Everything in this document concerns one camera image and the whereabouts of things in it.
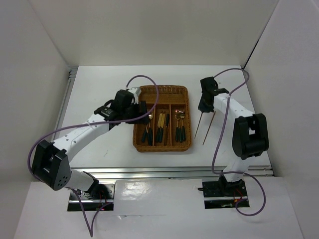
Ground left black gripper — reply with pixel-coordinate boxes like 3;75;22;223
121;101;151;124

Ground brown chopstick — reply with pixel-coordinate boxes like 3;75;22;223
202;111;216;146
194;112;203;139

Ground large gold spoon green handle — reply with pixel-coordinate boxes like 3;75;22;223
147;113;153;146

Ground gold knife green handle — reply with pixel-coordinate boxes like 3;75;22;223
159;113;165;143
156;112;162;142

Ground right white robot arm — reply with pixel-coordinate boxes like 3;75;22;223
198;77;269;195

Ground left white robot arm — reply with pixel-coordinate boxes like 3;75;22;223
31;87;148;199

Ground wicker cutlery tray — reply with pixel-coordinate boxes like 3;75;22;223
133;85;192;153

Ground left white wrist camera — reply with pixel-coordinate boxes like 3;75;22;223
127;87;141;96

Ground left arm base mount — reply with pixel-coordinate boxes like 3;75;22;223
67;172;115;212

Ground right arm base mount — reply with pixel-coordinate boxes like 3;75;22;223
198;176;250;209

